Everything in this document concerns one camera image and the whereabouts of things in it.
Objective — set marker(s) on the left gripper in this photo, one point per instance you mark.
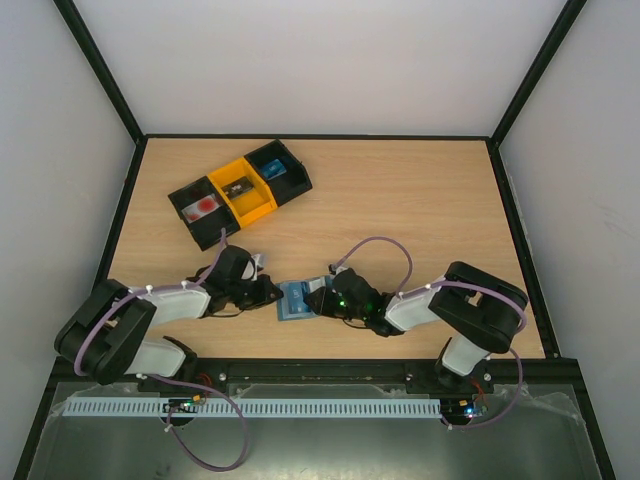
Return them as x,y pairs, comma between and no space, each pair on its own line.
264,295

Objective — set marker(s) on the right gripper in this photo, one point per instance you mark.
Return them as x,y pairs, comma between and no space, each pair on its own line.
323,298

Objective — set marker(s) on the blue credit card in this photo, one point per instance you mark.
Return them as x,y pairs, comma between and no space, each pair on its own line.
296,297

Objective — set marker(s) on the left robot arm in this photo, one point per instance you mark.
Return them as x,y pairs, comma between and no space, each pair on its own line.
105,339

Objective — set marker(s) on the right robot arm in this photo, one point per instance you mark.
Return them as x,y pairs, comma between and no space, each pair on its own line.
485,311

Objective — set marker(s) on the black card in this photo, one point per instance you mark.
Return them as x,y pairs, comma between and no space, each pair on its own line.
238,188

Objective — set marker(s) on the red white card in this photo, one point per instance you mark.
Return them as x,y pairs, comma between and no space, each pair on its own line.
200,208

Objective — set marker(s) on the blue card in bin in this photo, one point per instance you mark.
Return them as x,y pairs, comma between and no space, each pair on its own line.
273,169

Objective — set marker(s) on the yellow bin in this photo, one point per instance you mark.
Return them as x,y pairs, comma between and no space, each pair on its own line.
252,206

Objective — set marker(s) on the left black bin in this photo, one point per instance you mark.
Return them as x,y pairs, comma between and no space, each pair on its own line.
207,231

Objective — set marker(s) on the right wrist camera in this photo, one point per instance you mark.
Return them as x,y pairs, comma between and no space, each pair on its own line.
335,269

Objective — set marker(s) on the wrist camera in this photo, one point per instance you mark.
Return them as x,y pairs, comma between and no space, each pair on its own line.
335,269
255,266

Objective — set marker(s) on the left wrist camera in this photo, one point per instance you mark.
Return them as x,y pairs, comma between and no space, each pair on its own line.
255,266

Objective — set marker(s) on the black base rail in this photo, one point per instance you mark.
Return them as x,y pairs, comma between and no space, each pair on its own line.
415,376

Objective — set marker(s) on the blue slotted cable duct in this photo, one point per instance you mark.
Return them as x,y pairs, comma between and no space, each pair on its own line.
256,408

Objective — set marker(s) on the black cage frame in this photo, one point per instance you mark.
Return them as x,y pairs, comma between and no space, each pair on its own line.
562,26

